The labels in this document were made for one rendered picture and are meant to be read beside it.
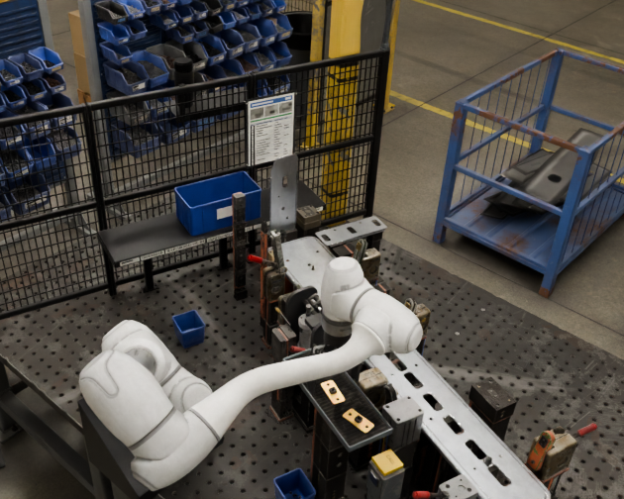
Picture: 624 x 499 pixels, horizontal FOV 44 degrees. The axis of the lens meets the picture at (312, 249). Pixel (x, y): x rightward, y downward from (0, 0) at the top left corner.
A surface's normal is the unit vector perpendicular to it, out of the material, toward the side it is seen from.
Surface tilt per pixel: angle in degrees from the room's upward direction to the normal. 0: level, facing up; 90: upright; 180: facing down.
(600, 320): 0
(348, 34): 90
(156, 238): 0
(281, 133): 90
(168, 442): 54
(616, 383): 0
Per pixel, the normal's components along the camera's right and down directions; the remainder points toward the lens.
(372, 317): -0.26, -0.58
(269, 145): 0.49, 0.53
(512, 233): 0.04, -0.80
